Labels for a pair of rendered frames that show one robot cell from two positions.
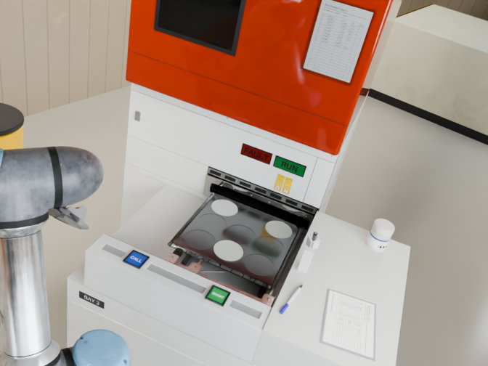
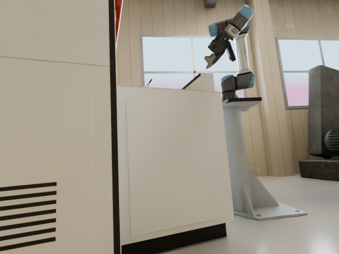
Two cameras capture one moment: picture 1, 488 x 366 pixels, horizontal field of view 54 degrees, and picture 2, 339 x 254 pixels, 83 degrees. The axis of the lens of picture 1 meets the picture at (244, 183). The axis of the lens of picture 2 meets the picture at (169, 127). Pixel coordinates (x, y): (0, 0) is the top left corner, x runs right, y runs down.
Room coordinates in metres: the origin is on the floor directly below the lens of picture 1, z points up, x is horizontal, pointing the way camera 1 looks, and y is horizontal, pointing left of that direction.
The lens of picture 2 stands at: (1.91, 1.20, 0.47)
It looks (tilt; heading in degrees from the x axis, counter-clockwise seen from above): 8 degrees up; 236
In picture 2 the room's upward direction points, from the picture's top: 4 degrees counter-clockwise
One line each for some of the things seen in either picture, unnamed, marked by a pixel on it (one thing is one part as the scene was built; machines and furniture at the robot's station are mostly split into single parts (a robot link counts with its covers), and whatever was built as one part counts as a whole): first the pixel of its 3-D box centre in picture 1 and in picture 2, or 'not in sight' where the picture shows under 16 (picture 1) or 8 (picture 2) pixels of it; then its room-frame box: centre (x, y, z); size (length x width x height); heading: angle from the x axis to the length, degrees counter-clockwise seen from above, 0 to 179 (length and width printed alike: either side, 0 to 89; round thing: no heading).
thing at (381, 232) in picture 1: (380, 235); not in sight; (1.35, -0.49, 1.01); 0.07 x 0.07 x 0.10
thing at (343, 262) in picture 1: (340, 298); not in sight; (1.13, -0.38, 0.89); 0.62 x 0.35 x 0.14; 166
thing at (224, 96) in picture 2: not in sight; (229, 98); (0.63, 0.21, 0.89); 0.15 x 0.15 x 0.10
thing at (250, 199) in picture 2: not in sight; (247, 155); (0.53, 0.25, 0.41); 0.51 x 0.44 x 0.82; 154
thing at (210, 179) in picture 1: (256, 204); not in sight; (1.53, -0.07, 0.89); 0.44 x 0.02 x 0.10; 76
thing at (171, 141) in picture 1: (221, 159); (108, 65); (1.58, 0.10, 1.02); 0.81 x 0.03 x 0.40; 76
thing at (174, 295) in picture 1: (174, 295); (189, 96); (0.98, 0.12, 0.89); 0.55 x 0.09 x 0.14; 76
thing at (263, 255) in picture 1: (240, 234); not in sight; (1.32, -0.03, 0.90); 0.34 x 0.34 x 0.01; 76
